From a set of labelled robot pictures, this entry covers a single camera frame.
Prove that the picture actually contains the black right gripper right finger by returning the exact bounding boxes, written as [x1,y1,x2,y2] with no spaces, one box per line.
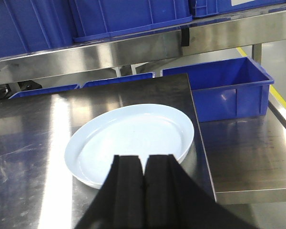
[144,155,254,229]

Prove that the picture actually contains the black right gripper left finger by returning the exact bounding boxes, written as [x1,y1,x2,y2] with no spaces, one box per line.
[75,156,145,229]

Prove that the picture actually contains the light blue plate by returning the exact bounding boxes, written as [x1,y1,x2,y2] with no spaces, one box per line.
[64,104,195,189]

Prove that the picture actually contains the blue low bin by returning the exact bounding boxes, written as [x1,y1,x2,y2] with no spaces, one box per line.
[9,84,80,99]
[82,72,155,88]

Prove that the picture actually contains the blue bin beside table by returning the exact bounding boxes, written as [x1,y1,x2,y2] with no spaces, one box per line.
[161,57,274,122]

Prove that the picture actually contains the blue low bin left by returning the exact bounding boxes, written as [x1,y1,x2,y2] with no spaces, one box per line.
[9,84,80,99]

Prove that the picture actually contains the black tape strip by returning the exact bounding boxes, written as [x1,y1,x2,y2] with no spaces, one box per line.
[181,28,190,47]

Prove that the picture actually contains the blue plastic crate middle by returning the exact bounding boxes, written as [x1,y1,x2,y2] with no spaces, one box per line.
[70,0,192,42]

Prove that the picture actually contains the blue plastic crate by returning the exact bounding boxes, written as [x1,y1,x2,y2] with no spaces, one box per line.
[189,0,286,18]
[0,0,76,58]
[70,0,192,42]

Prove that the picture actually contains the blue plastic crate right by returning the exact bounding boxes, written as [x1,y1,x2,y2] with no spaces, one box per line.
[189,0,286,18]

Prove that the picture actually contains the blue plastic crate left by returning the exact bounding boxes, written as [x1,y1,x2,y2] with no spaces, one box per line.
[0,0,76,58]

